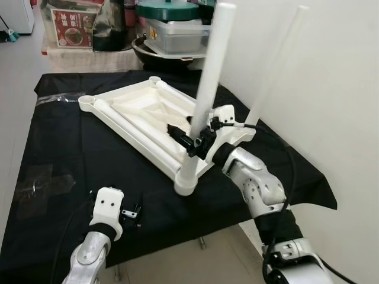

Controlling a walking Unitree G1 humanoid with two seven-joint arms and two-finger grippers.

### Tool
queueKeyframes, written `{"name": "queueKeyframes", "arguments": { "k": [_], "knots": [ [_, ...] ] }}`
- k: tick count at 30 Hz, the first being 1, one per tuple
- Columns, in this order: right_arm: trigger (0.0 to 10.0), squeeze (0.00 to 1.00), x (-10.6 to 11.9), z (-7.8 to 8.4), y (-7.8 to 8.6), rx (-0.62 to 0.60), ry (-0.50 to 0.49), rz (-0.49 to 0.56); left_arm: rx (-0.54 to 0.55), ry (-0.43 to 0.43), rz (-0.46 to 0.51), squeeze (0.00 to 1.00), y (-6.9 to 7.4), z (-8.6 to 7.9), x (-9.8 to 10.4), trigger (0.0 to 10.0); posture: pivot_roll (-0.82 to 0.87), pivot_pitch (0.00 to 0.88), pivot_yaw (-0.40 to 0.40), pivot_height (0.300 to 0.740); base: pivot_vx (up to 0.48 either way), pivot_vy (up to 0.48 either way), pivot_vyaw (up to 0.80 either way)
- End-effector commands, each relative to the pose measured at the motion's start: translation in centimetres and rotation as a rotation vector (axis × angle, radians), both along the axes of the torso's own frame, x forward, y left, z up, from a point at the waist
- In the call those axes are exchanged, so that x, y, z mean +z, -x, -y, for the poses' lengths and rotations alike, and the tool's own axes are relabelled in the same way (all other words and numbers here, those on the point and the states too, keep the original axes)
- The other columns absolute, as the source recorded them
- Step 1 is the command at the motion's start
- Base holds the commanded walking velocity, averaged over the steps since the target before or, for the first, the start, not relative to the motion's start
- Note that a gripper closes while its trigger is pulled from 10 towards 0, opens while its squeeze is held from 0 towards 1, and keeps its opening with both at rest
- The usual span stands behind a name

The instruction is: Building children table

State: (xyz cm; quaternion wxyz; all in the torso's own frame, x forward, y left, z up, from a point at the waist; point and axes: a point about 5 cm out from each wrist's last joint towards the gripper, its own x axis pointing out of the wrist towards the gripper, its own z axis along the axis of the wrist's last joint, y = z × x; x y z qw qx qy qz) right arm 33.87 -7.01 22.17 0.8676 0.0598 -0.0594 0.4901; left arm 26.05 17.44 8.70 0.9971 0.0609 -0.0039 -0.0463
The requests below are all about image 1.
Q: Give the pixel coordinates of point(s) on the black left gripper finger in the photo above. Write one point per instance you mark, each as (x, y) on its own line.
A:
(139, 205)

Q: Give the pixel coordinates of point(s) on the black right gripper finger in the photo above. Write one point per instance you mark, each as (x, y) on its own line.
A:
(180, 135)

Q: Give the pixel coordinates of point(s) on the white plastic children table top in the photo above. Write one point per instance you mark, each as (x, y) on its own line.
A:
(148, 106)

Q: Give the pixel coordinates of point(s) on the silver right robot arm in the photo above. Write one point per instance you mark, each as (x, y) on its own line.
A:
(257, 183)

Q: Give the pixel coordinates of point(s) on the black tablecloth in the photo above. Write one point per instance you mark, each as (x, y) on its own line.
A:
(89, 160)

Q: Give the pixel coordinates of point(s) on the black wok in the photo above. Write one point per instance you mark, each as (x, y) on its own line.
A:
(157, 62)

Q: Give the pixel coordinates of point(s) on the clear plastic storage box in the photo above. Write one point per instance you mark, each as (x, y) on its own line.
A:
(177, 36)

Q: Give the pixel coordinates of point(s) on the beige low bench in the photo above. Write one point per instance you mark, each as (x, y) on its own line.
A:
(83, 59)

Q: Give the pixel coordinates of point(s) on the clear tape strip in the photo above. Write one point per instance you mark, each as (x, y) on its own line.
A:
(58, 98)

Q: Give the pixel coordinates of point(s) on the black bag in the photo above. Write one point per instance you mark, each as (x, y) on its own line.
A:
(109, 26)

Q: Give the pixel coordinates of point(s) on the orange-lidded clear storage box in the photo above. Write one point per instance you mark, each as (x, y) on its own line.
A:
(71, 32)

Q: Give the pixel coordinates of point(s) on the white fridge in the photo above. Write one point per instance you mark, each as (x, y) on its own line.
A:
(18, 15)

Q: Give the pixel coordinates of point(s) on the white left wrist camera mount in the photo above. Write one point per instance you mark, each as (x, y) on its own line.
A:
(109, 204)

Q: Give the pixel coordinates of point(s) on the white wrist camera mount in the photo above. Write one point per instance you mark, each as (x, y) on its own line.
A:
(224, 117)
(109, 204)

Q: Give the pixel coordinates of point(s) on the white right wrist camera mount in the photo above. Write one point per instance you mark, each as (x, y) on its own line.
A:
(224, 117)

